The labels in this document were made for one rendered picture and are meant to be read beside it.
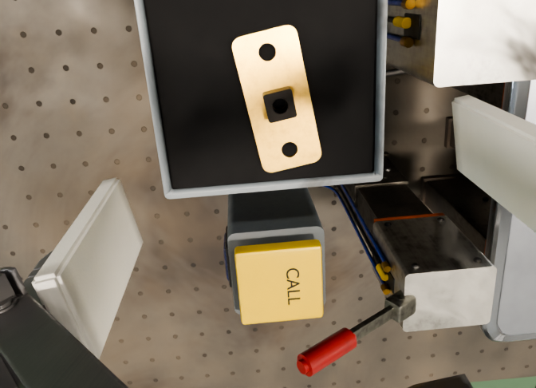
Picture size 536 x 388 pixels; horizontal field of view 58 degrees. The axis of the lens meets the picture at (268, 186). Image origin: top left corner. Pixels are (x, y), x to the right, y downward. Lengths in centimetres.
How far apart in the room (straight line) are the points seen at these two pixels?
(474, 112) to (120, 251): 13
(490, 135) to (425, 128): 66
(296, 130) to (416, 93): 53
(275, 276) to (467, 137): 19
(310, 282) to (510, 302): 34
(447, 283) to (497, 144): 35
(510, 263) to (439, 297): 12
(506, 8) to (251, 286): 26
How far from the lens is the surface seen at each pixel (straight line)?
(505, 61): 39
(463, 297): 52
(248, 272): 34
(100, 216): 17
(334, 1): 29
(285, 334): 97
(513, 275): 62
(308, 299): 35
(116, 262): 17
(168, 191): 31
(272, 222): 36
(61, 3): 79
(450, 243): 55
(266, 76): 29
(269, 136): 30
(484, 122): 17
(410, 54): 41
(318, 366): 43
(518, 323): 66
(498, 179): 17
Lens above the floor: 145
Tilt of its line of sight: 68 degrees down
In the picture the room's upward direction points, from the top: 170 degrees clockwise
